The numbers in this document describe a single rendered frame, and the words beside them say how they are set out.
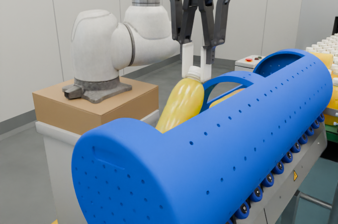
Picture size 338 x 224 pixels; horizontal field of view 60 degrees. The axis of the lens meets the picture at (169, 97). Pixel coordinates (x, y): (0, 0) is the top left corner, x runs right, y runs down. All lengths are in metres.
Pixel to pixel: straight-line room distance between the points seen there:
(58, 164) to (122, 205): 0.66
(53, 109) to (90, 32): 0.29
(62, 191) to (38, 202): 1.21
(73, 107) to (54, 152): 0.24
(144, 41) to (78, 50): 0.22
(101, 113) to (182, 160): 0.49
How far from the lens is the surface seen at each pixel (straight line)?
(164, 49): 1.06
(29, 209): 2.39
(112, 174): 0.50
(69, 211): 1.26
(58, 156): 1.14
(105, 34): 0.96
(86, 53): 0.96
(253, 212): 0.81
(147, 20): 1.02
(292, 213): 1.45
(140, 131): 0.47
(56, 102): 1.02
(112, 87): 1.01
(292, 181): 1.04
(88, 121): 0.94
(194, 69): 0.60
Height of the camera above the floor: 1.45
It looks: 21 degrees down
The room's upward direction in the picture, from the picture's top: straight up
